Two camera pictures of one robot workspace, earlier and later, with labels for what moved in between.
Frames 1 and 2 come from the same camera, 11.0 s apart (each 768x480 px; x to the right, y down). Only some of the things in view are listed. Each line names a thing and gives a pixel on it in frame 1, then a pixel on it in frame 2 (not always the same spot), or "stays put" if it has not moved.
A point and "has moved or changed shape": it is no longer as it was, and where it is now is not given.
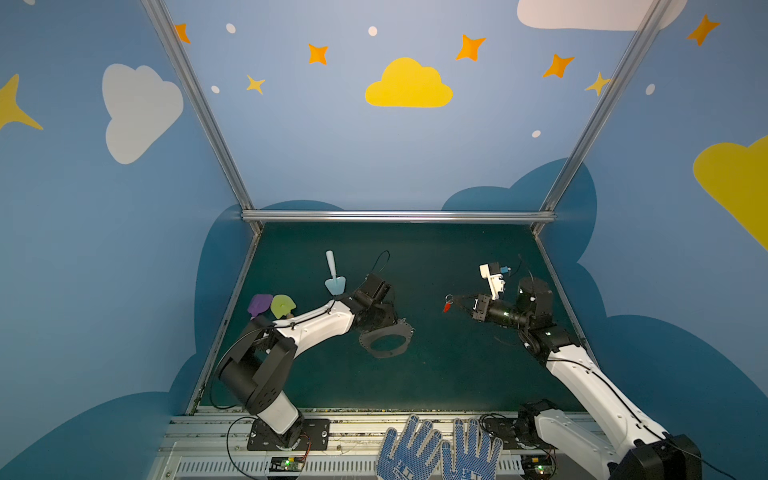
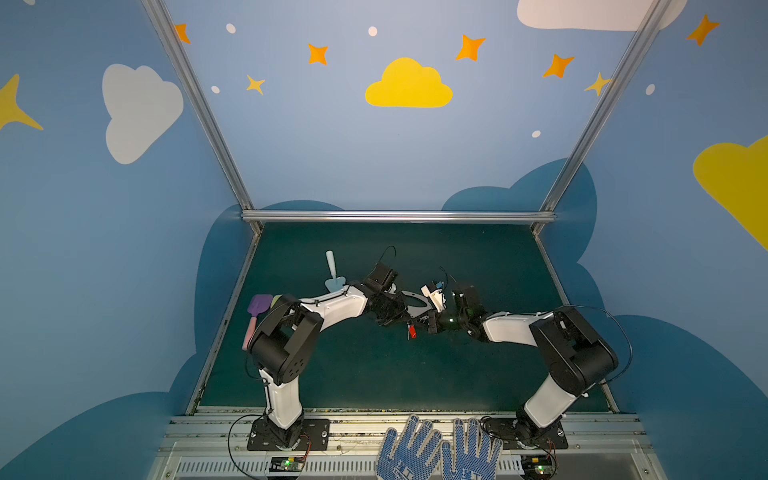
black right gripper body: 480,307 -> 441,318
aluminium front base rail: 213,445 stays put
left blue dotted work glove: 414,454 stays put
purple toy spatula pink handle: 259,303 stays put
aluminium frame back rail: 398,217 stays put
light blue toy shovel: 336,284 stays put
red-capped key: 447,305 has moved or changed shape
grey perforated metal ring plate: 401,328 -> 416,311
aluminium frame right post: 547,213 stays put
